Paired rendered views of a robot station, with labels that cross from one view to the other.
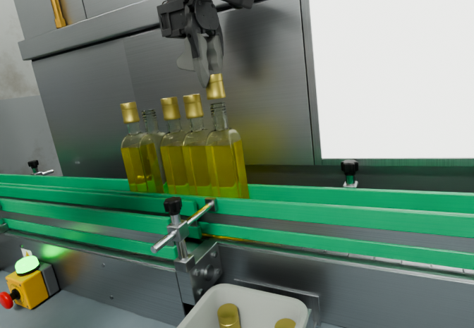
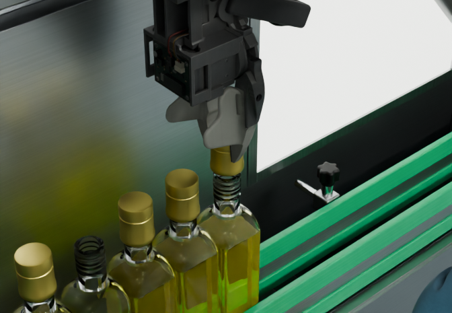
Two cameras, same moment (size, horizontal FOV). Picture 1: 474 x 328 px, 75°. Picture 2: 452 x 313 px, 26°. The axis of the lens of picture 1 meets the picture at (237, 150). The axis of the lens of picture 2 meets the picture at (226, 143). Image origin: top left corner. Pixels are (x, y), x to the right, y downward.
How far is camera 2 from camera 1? 103 cm
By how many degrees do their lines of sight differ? 66
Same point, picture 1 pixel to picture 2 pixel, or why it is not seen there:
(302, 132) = not seen: hidden behind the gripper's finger
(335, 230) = (370, 260)
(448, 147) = (370, 100)
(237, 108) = (140, 151)
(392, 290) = (418, 285)
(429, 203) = (399, 177)
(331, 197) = (322, 223)
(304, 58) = not seen: hidden behind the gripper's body
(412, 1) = not seen: outside the picture
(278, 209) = (321, 277)
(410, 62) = (351, 16)
